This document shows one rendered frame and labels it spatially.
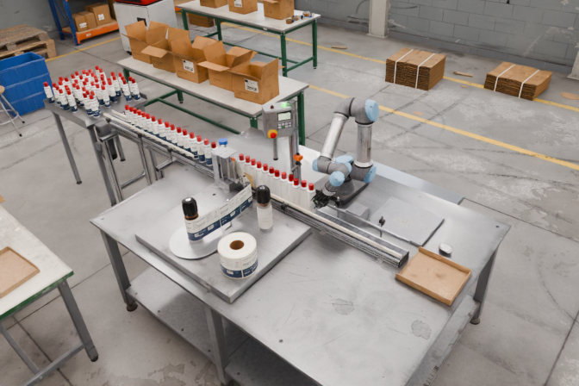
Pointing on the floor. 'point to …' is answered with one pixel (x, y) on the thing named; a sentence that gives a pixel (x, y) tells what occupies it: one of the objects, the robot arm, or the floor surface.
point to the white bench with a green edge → (46, 260)
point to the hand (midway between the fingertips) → (315, 206)
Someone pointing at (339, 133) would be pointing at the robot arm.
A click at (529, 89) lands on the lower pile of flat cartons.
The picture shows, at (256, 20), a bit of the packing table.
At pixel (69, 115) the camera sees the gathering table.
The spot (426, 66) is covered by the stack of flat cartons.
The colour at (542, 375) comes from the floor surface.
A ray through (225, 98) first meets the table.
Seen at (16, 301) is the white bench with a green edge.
